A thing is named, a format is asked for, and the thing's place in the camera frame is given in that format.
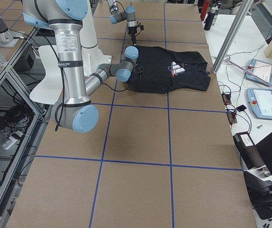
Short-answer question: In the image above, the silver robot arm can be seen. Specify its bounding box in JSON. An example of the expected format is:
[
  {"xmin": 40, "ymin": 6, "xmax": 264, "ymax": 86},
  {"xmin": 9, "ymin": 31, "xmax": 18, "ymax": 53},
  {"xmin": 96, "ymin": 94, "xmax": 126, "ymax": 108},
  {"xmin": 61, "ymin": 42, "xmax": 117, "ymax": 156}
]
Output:
[
  {"xmin": 22, "ymin": 0, "xmax": 138, "ymax": 133},
  {"xmin": 107, "ymin": 0, "xmax": 144, "ymax": 46}
]

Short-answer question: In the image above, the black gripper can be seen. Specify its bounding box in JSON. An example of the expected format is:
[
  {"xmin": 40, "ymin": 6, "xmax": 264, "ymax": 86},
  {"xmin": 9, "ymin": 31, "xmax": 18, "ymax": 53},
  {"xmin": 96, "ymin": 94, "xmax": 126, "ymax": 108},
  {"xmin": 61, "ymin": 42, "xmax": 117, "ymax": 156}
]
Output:
[
  {"xmin": 127, "ymin": 21, "xmax": 144, "ymax": 46},
  {"xmin": 132, "ymin": 63, "xmax": 144, "ymax": 76}
]

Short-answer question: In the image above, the black graphic t-shirt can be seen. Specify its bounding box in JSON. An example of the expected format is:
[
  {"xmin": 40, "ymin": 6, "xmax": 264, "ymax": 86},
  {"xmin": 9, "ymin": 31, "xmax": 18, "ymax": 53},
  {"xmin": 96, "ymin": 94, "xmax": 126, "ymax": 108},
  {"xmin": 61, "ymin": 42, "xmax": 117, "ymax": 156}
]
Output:
[{"xmin": 127, "ymin": 46, "xmax": 211, "ymax": 94}]

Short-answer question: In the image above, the blue teach pendant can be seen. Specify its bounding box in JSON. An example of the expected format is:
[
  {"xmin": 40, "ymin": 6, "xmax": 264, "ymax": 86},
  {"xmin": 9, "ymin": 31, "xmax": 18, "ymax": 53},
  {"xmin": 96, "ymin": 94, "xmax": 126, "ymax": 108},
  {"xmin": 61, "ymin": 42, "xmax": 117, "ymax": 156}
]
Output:
[
  {"xmin": 246, "ymin": 87, "xmax": 272, "ymax": 120},
  {"xmin": 247, "ymin": 58, "xmax": 272, "ymax": 85}
]

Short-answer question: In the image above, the near blue teach pendant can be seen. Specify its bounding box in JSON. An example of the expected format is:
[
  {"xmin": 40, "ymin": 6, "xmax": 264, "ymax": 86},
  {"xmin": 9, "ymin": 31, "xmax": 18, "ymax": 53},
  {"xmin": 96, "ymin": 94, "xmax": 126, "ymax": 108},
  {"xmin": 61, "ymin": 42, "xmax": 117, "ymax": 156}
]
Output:
[{"xmin": 246, "ymin": 87, "xmax": 272, "ymax": 120}]

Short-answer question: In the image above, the orange black usb hub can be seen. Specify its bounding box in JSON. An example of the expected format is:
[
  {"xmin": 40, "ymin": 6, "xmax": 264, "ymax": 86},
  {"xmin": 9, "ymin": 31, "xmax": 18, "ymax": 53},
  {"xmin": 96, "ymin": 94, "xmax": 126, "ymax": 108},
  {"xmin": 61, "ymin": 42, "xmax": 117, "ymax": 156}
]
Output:
[{"xmin": 221, "ymin": 93, "xmax": 232, "ymax": 105}]

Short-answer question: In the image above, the grabber stick tool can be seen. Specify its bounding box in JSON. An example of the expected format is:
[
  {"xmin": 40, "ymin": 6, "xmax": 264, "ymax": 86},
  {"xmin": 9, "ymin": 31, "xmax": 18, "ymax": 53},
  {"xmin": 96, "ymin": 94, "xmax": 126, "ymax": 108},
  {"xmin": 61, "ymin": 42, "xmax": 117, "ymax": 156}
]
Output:
[{"xmin": 225, "ymin": 56, "xmax": 272, "ymax": 97}]

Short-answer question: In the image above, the far blue teach pendant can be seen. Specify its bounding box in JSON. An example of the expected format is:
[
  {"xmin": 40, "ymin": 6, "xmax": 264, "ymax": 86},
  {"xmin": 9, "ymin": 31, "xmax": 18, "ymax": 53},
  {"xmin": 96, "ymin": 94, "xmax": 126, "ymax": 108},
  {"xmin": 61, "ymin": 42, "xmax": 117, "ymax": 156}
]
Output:
[{"xmin": 247, "ymin": 58, "xmax": 272, "ymax": 85}]

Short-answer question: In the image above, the black water bottle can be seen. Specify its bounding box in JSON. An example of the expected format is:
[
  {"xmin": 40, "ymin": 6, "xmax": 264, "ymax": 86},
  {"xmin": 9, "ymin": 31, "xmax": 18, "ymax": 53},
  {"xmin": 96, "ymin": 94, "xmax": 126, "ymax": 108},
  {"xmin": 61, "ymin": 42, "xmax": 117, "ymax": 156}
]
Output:
[{"xmin": 204, "ymin": 7, "xmax": 216, "ymax": 31}]

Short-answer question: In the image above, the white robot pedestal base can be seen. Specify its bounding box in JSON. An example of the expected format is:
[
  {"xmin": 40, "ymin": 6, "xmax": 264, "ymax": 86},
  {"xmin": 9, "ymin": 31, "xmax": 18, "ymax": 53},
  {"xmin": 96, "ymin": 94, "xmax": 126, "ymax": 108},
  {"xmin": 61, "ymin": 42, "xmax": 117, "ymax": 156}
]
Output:
[{"xmin": 79, "ymin": 0, "xmax": 112, "ymax": 76}]

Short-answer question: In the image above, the aluminium frame post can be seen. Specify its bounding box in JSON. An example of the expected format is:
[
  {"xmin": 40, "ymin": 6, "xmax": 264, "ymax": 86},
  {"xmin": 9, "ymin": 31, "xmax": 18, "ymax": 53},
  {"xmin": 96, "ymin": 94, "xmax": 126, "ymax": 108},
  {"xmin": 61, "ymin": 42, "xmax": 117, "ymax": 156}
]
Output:
[{"xmin": 212, "ymin": 0, "xmax": 253, "ymax": 74}]

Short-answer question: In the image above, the white plastic chair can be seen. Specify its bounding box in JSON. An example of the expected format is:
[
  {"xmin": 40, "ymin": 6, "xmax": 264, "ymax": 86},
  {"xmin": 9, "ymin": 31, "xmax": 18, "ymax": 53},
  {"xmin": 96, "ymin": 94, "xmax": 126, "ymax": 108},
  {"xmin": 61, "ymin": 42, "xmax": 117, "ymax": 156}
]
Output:
[{"xmin": 29, "ymin": 45, "xmax": 63, "ymax": 105}]

